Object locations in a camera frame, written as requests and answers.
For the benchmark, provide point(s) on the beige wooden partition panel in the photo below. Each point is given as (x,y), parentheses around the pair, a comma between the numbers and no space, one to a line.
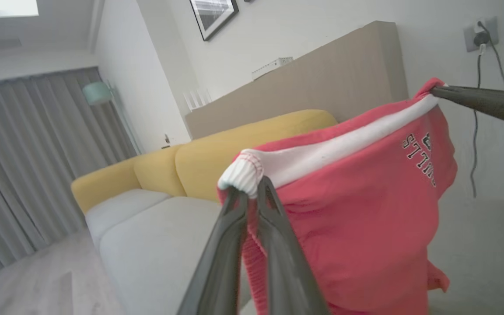
(322,87)

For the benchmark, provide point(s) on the grey pleated curtain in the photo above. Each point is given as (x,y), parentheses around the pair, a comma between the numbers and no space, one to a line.
(29,166)

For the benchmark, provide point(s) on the black framed wall picture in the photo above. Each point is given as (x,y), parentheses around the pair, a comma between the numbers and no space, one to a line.
(215,15)

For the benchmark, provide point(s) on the red Bulls basketball jersey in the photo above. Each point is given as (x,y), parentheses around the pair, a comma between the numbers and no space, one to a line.
(357,227)

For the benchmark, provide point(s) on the white ribbed rack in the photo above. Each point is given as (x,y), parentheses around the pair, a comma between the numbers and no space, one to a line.
(197,99)

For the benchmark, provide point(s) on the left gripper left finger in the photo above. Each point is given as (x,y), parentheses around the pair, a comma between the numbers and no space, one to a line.
(219,262)

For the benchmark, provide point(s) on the grey wall socket plate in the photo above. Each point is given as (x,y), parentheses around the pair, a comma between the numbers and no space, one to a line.
(468,37)

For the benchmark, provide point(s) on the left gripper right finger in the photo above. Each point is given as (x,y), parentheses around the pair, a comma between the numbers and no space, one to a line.
(285,262)

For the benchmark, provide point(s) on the white router box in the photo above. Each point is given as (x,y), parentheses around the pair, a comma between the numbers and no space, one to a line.
(271,68)

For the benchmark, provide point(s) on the bright ceiling light panel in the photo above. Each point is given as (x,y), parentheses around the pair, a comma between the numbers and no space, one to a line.
(2,6)

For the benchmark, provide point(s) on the large grey sofa seat cushion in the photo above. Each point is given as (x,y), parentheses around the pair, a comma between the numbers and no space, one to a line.
(155,262)

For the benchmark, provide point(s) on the mint green floor lamp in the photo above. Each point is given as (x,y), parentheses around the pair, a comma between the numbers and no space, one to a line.
(96,92)

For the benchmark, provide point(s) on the small grey sofa seat cushion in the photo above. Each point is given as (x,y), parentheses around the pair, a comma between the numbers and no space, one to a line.
(120,210)

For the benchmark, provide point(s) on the black power plug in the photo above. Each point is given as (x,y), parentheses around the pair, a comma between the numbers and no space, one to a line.
(481,38)

